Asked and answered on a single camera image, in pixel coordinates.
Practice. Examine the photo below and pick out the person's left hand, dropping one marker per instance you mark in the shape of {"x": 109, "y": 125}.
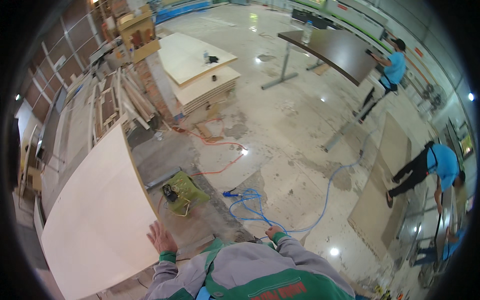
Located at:
{"x": 163, "y": 239}

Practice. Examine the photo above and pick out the person's right hand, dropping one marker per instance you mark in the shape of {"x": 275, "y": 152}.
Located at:
{"x": 273, "y": 231}

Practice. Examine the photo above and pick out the person's left fingers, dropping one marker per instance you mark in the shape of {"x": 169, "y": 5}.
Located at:
{"x": 155, "y": 229}

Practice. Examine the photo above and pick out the large white board panel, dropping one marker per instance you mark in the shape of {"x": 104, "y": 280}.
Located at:
{"x": 99, "y": 217}

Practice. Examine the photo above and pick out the grey metal bar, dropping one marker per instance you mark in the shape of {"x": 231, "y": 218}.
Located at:
{"x": 163, "y": 178}

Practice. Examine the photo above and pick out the wooden scrap pieces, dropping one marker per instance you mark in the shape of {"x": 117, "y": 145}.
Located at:
{"x": 206, "y": 132}

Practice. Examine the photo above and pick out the person's body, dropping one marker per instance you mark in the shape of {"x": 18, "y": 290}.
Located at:
{"x": 255, "y": 275}

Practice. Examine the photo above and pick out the heap of wooden offcuts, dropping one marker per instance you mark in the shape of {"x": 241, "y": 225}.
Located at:
{"x": 120, "y": 101}

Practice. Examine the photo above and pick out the brick column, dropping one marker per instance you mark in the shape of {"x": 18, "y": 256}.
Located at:
{"x": 153, "y": 86}

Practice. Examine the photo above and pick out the stack of light wooden boards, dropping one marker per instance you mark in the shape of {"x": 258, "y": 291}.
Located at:
{"x": 198, "y": 71}

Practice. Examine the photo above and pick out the grey workshop machine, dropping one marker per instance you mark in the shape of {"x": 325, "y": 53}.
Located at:
{"x": 108, "y": 56}

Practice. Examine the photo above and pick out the small clear bottle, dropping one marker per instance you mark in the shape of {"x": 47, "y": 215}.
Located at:
{"x": 205, "y": 57}

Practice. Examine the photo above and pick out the black glove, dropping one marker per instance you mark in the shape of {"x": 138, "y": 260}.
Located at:
{"x": 213, "y": 59}

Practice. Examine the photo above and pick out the yellow wooden cabinet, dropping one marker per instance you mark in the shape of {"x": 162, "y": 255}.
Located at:
{"x": 138, "y": 33}

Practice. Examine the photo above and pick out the blue machine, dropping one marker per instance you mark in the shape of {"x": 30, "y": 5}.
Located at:
{"x": 183, "y": 9}

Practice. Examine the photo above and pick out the beige board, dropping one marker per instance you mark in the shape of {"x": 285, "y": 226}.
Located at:
{"x": 378, "y": 195}

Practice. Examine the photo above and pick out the clear water bottle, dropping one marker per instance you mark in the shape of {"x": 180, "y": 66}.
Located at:
{"x": 306, "y": 33}

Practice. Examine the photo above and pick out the brown table with metal legs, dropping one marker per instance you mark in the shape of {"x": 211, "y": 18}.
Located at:
{"x": 337, "y": 50}

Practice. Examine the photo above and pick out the metal work stand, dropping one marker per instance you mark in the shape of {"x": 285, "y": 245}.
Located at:
{"x": 427, "y": 232}

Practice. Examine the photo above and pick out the long green white machine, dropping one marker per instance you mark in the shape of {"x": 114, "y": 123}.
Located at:
{"x": 348, "y": 17}

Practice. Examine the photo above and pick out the standing fans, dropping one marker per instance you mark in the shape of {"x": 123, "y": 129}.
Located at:
{"x": 432, "y": 96}

